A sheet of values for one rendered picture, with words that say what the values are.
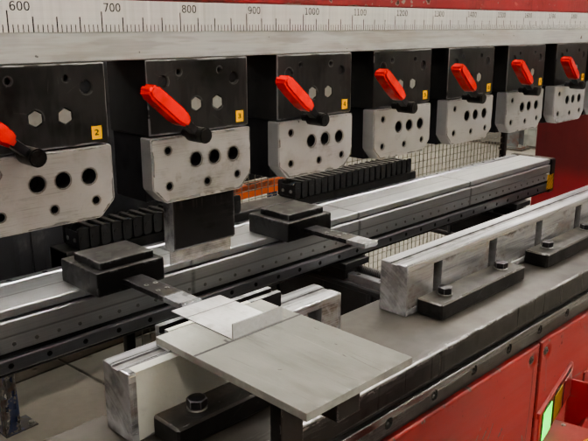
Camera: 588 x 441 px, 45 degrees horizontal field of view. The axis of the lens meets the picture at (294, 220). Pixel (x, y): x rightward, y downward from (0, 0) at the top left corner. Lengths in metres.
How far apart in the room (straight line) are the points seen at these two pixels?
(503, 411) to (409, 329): 0.30
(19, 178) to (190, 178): 0.21
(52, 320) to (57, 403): 1.80
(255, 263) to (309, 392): 0.61
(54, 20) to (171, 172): 0.21
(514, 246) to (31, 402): 1.99
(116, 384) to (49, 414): 1.94
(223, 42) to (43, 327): 0.51
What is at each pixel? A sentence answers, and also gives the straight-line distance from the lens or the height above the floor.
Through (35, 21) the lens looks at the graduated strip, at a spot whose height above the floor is 1.38.
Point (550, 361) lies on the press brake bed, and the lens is 1.59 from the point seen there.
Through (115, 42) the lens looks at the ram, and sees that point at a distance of 0.80.
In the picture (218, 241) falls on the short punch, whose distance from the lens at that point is 0.97.
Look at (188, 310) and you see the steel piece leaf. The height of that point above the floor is 1.00.
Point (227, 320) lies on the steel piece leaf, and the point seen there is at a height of 1.00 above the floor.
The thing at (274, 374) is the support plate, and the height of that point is 1.00.
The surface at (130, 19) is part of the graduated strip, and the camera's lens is 0.81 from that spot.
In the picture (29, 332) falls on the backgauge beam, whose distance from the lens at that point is 1.13.
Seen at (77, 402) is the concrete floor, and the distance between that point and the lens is 2.92.
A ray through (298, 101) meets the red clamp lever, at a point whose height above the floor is 1.28.
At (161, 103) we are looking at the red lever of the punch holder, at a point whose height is 1.30.
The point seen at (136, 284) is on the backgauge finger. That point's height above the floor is 1.00.
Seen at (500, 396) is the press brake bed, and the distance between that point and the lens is 1.43.
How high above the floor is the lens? 1.38
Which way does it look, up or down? 15 degrees down
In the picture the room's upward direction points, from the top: straight up
